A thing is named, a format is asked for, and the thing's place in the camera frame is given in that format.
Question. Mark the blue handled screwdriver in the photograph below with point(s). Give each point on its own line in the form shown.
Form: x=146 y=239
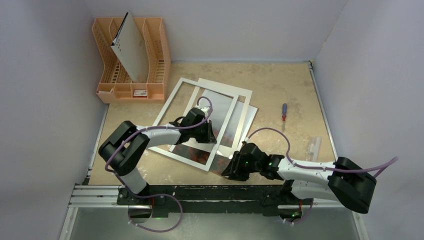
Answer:
x=284 y=116

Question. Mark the small red white box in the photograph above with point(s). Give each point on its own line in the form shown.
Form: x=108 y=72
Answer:
x=140 y=93

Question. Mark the white mat board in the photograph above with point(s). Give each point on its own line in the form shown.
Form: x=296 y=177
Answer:
x=231 y=109

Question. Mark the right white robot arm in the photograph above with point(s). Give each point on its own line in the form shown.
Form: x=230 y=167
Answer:
x=342 y=181

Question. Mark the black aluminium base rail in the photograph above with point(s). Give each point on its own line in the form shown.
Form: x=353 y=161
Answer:
x=265 y=200

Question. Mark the clear plastic screwdriver packaging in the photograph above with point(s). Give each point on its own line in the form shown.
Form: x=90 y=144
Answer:
x=314 y=148

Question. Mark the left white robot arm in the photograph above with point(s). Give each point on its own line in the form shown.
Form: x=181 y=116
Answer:
x=123 y=149

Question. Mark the orange plastic file organizer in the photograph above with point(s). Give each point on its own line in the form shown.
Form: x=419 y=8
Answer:
x=115 y=86

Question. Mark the white board in organizer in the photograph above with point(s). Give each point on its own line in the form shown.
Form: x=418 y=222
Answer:
x=130 y=49

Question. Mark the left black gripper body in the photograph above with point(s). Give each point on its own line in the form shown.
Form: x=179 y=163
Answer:
x=201 y=133

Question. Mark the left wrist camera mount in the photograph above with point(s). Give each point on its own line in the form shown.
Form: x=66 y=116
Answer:
x=205 y=109

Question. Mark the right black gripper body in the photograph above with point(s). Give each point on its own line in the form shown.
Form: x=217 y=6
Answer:
x=236 y=166

